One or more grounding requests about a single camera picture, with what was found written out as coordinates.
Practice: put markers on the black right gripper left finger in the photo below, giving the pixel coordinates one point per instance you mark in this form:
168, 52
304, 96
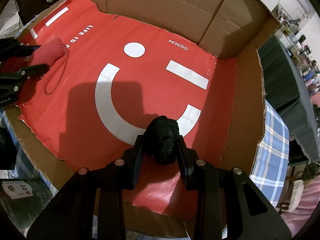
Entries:
69, 215

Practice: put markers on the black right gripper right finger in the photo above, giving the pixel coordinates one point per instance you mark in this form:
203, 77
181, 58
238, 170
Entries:
227, 198

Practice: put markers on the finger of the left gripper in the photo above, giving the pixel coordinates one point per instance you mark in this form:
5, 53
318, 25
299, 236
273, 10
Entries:
11, 47
23, 74

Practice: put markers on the red soft pouch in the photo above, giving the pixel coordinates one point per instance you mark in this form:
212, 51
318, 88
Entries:
48, 54

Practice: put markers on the black fuzzy scrunchie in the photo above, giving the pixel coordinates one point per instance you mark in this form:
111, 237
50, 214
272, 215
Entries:
160, 138

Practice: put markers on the glass jar with metal lid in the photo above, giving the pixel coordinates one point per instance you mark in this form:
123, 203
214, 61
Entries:
23, 200

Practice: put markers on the blue plaid tablecloth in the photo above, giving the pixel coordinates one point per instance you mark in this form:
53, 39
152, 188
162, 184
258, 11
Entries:
268, 173

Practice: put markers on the red Miniso paper bag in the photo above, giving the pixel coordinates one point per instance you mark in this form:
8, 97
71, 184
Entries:
118, 76

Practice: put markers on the dark green side table cloth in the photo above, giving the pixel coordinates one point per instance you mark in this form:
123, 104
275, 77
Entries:
288, 95

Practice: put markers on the cosmetic bottles cluster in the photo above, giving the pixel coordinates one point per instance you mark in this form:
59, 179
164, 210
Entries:
299, 51

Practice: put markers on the cardboard box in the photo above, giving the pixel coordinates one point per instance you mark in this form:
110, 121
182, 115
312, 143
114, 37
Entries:
226, 29

